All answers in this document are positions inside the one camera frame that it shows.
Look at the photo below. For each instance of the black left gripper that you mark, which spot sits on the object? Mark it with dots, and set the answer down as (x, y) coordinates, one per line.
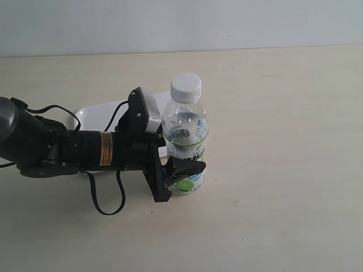
(141, 153)

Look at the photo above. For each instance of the clear plastic drink bottle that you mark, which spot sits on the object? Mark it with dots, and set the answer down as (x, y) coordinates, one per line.
(185, 130)

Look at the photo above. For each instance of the white bottle cap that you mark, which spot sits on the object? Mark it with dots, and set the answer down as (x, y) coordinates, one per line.
(186, 86)

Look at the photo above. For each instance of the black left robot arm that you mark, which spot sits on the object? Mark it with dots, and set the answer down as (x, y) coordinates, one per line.
(42, 148)

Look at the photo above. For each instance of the white plastic tray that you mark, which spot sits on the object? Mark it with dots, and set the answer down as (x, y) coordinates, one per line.
(111, 118)

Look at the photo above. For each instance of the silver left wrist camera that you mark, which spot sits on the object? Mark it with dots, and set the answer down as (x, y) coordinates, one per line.
(144, 113)

